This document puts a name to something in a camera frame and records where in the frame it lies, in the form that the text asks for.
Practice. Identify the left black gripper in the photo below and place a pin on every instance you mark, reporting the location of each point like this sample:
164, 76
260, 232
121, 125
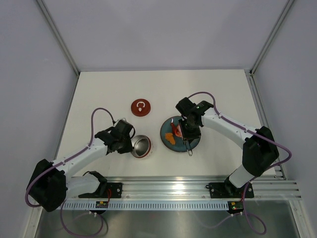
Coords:
129, 148

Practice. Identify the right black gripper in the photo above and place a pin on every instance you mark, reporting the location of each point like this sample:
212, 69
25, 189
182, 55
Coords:
187, 136

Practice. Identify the red white shrimp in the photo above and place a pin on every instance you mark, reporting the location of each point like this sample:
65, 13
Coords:
179, 134

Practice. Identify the round steel lunch box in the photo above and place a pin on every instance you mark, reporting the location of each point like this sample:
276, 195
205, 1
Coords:
142, 146

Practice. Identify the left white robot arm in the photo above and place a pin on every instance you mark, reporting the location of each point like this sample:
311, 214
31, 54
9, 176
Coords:
53, 182

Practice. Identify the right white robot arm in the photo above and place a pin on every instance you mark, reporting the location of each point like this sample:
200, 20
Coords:
259, 150

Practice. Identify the blue ceramic plate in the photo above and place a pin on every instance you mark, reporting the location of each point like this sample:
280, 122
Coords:
179, 146

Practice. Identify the orange fried food piece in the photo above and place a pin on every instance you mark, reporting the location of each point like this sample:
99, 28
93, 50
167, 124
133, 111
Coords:
169, 137

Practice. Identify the red round lid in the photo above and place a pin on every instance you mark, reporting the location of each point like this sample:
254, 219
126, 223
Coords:
140, 107

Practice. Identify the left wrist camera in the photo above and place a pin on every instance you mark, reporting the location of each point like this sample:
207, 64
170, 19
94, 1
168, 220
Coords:
124, 127

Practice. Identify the left black mount plate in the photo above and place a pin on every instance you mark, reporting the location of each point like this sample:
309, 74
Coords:
112, 189

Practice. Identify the black mount plate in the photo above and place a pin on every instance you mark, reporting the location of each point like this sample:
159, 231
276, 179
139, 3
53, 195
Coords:
112, 189
223, 190

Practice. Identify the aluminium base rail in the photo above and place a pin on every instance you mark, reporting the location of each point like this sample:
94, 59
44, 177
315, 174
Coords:
194, 187

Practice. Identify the slotted white cable duct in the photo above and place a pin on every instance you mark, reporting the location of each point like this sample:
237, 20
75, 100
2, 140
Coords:
146, 205

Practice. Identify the right black mount plate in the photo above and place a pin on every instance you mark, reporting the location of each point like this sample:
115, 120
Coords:
223, 190

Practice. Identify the right side aluminium rail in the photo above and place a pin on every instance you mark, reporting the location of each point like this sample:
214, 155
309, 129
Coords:
279, 169

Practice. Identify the right aluminium frame post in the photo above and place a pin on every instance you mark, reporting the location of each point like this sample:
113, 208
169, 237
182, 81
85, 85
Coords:
272, 35

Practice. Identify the aluminium frame post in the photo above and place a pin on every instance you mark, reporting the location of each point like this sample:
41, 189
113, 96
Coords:
57, 35
272, 35

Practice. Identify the left aluminium frame post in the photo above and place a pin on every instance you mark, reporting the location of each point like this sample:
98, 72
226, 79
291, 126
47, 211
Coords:
57, 35

